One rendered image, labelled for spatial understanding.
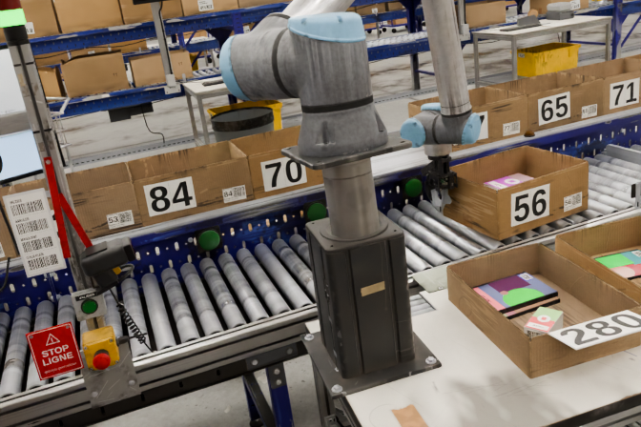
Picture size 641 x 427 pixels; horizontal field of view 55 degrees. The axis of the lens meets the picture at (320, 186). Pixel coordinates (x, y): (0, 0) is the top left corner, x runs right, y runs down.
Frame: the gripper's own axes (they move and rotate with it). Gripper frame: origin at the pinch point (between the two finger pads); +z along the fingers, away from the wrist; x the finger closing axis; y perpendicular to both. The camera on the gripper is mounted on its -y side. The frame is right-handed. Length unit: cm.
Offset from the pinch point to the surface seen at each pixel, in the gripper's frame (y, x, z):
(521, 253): 48.5, -3.4, -3.0
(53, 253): 31, -117, -29
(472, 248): 23.2, -2.2, 5.7
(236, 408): -38, -77, 80
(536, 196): 23.3, 22.2, -5.5
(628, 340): 86, -5, 3
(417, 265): 23.3, -22.0, 5.9
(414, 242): 9.0, -15.0, 5.6
